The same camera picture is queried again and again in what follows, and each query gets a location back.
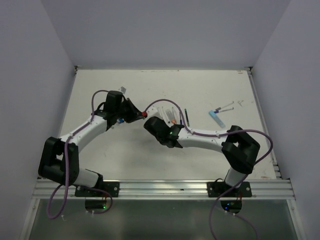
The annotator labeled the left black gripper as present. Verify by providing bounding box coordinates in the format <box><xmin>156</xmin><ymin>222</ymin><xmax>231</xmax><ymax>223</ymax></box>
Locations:
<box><xmin>115</xmin><ymin>97</ymin><xmax>145</xmax><ymax>124</ymax></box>

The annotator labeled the dark blue ballpoint pen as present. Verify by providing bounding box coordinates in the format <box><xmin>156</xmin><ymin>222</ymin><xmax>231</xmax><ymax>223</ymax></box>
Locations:
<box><xmin>179</xmin><ymin>110</ymin><xmax>184</xmax><ymax>125</ymax></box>

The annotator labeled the dark blue capped marker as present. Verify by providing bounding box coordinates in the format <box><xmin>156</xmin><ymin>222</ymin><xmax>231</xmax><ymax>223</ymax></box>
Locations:
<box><xmin>172</xmin><ymin>107</ymin><xmax>179</xmax><ymax>122</ymax></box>

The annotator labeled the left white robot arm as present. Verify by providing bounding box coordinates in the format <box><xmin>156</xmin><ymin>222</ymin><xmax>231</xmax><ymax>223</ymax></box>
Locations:
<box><xmin>38</xmin><ymin>90</ymin><xmax>147</xmax><ymax>197</ymax></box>

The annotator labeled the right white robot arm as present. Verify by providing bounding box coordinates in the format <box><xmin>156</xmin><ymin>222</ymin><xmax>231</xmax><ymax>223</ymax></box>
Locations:
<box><xmin>143</xmin><ymin>116</ymin><xmax>261</xmax><ymax>197</ymax></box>

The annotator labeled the black pen near left arm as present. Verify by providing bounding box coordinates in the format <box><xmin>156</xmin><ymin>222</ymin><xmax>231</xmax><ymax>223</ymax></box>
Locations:
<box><xmin>184</xmin><ymin>108</ymin><xmax>190</xmax><ymax>127</ymax></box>

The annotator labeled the thick light blue marker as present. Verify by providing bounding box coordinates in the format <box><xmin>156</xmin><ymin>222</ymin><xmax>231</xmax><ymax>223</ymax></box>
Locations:
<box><xmin>208</xmin><ymin>110</ymin><xmax>226</xmax><ymax>129</ymax></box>

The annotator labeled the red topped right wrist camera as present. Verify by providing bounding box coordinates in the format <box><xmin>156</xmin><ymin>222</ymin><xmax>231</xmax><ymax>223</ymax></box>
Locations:
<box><xmin>142</xmin><ymin>110</ymin><xmax>161</xmax><ymax>120</ymax></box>

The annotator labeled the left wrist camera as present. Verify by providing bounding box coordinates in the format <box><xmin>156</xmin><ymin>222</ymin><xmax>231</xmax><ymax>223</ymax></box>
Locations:
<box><xmin>119</xmin><ymin>86</ymin><xmax>127</xmax><ymax>94</ymax></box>

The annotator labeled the aluminium mounting rail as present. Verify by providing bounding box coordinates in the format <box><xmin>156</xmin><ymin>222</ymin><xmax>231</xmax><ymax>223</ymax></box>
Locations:
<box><xmin>32</xmin><ymin>178</ymin><xmax>293</xmax><ymax>201</ymax></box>

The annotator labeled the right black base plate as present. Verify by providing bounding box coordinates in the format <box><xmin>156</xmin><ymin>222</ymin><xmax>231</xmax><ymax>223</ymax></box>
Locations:
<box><xmin>206</xmin><ymin>181</ymin><xmax>253</xmax><ymax>198</ymax></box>

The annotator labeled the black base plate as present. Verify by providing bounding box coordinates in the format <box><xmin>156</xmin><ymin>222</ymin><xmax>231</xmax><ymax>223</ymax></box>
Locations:
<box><xmin>75</xmin><ymin>181</ymin><xmax>120</xmax><ymax>198</ymax></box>
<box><xmin>206</xmin><ymin>181</ymin><xmax>253</xmax><ymax>198</ymax></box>

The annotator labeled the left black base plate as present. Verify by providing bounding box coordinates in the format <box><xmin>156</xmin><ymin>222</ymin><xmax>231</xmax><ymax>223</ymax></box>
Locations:
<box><xmin>75</xmin><ymin>181</ymin><xmax>120</xmax><ymax>198</ymax></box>

